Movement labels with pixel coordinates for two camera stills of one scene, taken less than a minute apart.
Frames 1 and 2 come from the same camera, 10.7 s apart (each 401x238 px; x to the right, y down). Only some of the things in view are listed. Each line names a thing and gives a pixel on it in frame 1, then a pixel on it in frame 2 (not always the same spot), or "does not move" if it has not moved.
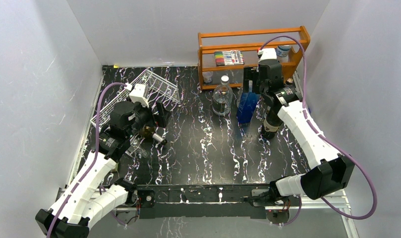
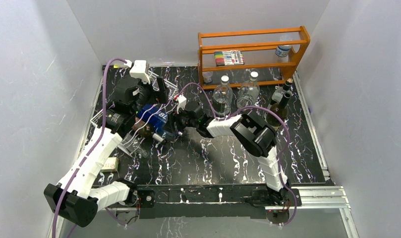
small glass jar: x=207 y=76 does not move
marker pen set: x=230 y=57 does not move
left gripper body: x=159 y=118 → x=159 y=95
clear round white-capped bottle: x=222 y=97 does not move
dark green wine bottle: x=146 y=132 does not move
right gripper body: x=250 y=74 → x=183 y=120
